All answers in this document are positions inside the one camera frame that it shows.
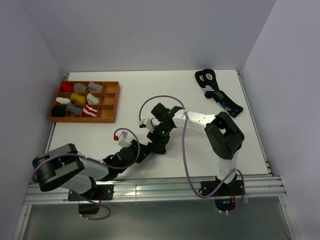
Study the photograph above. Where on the black rolled sock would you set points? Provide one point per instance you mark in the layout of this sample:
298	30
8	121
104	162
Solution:
58	111

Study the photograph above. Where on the taupe rolled sock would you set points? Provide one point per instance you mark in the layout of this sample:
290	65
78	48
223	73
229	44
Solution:
80	88

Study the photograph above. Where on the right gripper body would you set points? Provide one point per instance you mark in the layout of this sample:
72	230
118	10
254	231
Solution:
160	132

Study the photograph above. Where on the aluminium rail frame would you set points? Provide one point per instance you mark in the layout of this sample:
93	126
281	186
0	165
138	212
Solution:
157	199

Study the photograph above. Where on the black patterned sock pair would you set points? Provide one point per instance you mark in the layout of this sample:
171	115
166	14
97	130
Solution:
207	80

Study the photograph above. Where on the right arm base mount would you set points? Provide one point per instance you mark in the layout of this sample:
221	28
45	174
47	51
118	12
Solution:
225	198

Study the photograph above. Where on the white rolled sock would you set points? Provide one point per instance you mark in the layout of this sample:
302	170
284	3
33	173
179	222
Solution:
63	101

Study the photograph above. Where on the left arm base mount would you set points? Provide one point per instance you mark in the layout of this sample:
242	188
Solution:
90	203

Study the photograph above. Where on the yellow rolled sock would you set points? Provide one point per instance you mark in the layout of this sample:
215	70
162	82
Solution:
78	99

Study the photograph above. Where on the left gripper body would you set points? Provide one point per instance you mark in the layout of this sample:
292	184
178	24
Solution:
133	145

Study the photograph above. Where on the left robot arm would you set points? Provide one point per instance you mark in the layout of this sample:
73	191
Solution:
65	167

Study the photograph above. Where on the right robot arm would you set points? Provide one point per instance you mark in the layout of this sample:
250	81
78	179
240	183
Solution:
224	136

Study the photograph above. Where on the dark grey rolled sock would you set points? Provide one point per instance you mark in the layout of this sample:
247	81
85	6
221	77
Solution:
74	110

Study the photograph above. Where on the orange compartment tray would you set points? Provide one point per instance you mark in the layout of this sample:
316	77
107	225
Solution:
107	106

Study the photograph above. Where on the red rolled sock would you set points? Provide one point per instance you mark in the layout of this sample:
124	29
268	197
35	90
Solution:
66	87

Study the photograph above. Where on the red white striped sock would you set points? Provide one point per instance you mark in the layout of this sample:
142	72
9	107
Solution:
90	111

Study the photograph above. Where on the cream rolled sock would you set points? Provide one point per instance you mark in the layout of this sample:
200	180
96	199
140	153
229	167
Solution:
92	100

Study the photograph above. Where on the grey rolled sock top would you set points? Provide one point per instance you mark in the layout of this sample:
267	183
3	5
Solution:
94	87

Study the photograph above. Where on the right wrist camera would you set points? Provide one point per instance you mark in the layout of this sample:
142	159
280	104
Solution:
147	123

